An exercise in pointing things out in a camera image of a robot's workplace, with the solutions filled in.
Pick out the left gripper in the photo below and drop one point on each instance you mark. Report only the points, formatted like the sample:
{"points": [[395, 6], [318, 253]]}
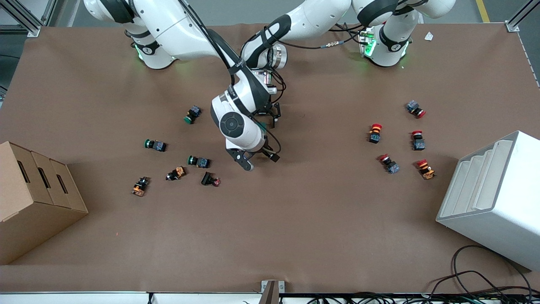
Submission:
{"points": [[273, 112]]}

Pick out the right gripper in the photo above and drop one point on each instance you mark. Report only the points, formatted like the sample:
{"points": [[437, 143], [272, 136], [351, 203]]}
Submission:
{"points": [[267, 150]]}

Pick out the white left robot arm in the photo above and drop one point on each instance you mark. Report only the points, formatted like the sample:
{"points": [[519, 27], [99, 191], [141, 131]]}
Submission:
{"points": [[316, 17]]}

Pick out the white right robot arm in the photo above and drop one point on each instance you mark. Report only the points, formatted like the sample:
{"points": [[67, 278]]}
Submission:
{"points": [[168, 25]]}

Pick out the square black push button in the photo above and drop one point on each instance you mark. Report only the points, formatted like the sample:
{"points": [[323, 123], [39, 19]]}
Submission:
{"points": [[207, 179]]}

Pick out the green mushroom push button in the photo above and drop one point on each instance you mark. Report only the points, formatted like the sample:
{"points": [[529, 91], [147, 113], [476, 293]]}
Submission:
{"points": [[193, 113], [201, 162], [158, 146]]}

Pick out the brown paper table cover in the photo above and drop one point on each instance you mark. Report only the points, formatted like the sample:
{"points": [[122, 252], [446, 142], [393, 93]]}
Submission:
{"points": [[295, 219]]}

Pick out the black push button orange block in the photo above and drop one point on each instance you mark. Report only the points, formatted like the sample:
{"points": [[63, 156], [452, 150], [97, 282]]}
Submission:
{"points": [[139, 188]]}

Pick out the red mushroom button blue block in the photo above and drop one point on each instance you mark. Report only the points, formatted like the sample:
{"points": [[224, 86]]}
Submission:
{"points": [[418, 144], [392, 167], [412, 106]]}

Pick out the red mushroom button orange block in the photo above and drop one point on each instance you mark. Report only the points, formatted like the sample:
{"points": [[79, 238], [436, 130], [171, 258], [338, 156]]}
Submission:
{"points": [[427, 172]]}

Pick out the small white paper tag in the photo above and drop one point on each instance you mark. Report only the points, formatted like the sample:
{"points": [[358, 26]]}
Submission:
{"points": [[428, 36]]}

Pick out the brown cardboard compartment box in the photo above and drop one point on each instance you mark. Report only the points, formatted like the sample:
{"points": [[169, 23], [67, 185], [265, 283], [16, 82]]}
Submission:
{"points": [[38, 202]]}

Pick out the white plastic compartment bin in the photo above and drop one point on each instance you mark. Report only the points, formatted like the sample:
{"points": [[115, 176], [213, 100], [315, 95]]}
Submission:
{"points": [[493, 202]]}

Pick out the black selector switch orange block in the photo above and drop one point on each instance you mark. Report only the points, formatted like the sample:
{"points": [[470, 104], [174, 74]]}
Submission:
{"points": [[177, 172]]}

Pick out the silver metal edge bracket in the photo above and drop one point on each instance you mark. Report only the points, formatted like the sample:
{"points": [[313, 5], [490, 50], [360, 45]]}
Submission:
{"points": [[272, 291]]}

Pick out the white table edge rail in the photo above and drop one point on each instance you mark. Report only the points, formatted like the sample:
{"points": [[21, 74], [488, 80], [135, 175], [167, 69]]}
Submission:
{"points": [[84, 298]]}

